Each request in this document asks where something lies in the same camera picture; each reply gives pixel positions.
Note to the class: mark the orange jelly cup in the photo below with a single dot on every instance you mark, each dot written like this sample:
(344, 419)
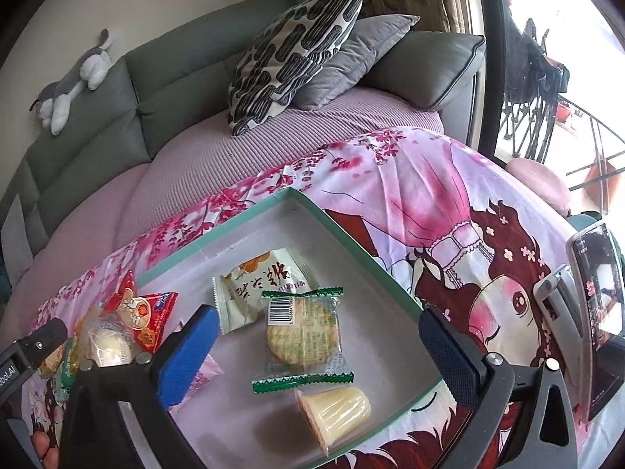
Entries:
(337, 410)

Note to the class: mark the silver phone stand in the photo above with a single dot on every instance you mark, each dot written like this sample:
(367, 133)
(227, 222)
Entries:
(556, 293)

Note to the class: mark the dark window frame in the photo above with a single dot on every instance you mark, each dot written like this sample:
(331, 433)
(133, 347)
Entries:
(490, 58)

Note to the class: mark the grey pillow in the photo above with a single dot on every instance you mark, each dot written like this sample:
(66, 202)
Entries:
(351, 58)

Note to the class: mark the printed cartoon blanket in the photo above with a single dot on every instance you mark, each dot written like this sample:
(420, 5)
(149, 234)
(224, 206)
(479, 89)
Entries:
(429, 195)

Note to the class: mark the red snack packet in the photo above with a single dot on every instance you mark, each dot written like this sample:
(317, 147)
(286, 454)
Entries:
(141, 312)

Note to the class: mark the black folding chair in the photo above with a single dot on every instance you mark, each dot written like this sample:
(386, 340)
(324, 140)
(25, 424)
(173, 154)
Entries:
(527, 97)

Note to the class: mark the person's left hand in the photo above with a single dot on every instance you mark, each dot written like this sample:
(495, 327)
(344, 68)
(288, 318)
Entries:
(44, 449)

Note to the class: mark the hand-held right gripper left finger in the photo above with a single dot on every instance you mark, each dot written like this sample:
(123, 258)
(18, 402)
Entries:
(188, 356)

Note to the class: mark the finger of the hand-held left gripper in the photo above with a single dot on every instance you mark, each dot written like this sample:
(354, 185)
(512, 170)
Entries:
(44, 342)

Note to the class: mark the black white patterned pillow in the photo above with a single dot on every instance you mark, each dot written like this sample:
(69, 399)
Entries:
(288, 58)

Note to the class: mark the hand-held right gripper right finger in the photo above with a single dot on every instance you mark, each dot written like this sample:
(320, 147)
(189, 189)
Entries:
(454, 356)

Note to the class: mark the grey white plush toy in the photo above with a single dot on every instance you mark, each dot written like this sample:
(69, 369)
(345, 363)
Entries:
(93, 66)

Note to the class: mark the black smartphone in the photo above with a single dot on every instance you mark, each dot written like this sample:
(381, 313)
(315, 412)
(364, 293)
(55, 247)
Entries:
(598, 312)

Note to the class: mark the green-edged cookie packet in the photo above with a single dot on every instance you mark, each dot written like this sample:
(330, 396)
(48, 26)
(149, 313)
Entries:
(302, 337)

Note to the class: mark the clear white bun packet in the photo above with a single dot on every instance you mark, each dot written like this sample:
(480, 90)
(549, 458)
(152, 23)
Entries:
(105, 347)

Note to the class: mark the white green snack packet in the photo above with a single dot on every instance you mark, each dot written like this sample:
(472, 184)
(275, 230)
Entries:
(254, 283)

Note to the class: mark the teal-edged white box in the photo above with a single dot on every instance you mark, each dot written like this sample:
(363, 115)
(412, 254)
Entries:
(273, 234)

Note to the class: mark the grey leather sofa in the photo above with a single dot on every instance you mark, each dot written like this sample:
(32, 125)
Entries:
(161, 83)

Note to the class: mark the pink ribbed sofa cover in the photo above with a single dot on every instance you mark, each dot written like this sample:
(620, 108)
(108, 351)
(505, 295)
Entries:
(219, 156)

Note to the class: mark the pink round stool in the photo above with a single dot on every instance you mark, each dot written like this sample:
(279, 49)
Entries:
(537, 180)

